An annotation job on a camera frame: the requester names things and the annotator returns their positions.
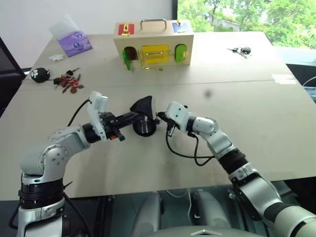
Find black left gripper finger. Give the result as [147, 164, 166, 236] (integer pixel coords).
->
[117, 118, 137, 130]
[115, 112, 139, 123]

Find silver robot torso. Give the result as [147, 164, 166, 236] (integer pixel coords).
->
[147, 222, 266, 237]

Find black paw print pouch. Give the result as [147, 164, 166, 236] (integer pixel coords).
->
[30, 67, 51, 85]

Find pile of red keys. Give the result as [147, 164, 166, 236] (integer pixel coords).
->
[52, 73, 85, 95]

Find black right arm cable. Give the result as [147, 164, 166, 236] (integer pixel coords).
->
[164, 123, 216, 166]

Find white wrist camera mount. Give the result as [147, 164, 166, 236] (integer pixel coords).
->
[163, 101, 192, 132]
[87, 91, 110, 143]

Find white crumpled paper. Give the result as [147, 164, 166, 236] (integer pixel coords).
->
[48, 53, 66, 62]

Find white cable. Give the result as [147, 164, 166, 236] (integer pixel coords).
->
[301, 76, 316, 87]

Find black fob key bunch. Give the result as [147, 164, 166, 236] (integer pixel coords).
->
[226, 46, 253, 59]

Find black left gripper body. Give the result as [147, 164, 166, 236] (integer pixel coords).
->
[99, 111, 126, 142]

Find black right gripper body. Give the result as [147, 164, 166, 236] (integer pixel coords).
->
[160, 115, 180, 136]

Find metal cup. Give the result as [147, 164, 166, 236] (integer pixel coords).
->
[139, 118, 152, 134]

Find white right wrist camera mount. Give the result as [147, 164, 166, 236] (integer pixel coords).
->
[163, 101, 192, 132]

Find wooden lock box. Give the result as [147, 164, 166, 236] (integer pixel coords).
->
[113, 19, 194, 73]

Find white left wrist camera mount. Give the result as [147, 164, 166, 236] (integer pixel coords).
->
[87, 91, 110, 143]

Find blue cloth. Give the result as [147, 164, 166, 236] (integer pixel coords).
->
[305, 86, 316, 104]

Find purple plastic packet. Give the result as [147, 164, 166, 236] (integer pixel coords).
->
[48, 14, 93, 58]

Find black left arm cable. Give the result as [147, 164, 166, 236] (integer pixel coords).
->
[67, 98, 90, 128]

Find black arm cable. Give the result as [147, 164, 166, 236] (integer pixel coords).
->
[164, 123, 216, 166]
[67, 98, 90, 128]

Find gold keys on ring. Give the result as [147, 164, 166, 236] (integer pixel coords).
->
[140, 66, 165, 73]

